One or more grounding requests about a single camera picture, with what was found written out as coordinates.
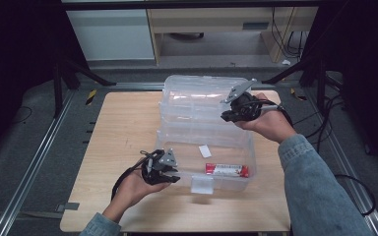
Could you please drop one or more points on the light wooden desk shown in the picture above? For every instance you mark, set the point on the light wooden desk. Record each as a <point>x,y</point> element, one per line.
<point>210,19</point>

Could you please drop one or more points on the small white floor scrap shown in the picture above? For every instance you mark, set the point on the small white floor scrap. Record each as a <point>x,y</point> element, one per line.
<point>286,62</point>

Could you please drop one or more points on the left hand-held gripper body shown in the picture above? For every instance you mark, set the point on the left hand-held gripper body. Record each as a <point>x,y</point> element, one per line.
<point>156,167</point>

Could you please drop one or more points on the person's right hand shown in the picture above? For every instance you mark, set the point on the person's right hand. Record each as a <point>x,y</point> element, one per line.
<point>272,123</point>

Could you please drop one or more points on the small white paper slip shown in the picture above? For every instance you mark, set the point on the small white paper slip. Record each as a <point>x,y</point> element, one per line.
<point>205,151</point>

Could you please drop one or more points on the grey tape piece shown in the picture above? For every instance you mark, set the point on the grey tape piece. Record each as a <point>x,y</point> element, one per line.
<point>68,206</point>

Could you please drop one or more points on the black metal stand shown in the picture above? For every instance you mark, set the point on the black metal stand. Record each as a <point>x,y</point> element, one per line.
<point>308,72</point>
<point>69,77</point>

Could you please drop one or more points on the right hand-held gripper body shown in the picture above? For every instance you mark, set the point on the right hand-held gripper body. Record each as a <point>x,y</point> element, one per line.
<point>242,101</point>

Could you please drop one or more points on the clear plastic box lid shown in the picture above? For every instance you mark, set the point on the clear plastic box lid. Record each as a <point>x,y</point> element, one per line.
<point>197,105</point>

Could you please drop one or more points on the yellow and black tape strip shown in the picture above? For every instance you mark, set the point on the yellow and black tape strip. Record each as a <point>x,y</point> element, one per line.
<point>298,94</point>
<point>91,97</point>

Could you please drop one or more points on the clear plastic storage box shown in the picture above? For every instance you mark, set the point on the clear plastic storage box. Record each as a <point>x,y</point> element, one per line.
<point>223,154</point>

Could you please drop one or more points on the person's left hand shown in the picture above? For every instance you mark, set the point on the person's left hand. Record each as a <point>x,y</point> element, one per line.
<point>133,193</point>

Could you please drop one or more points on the white cabinet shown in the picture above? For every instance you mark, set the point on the white cabinet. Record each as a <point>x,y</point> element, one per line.
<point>111,34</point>

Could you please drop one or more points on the red and white packet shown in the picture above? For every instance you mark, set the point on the red and white packet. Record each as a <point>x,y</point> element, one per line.
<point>227,170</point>

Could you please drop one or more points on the aluminium floor rail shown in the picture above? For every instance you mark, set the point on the aluminium floor rail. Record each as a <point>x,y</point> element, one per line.
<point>344,164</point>
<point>32,164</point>

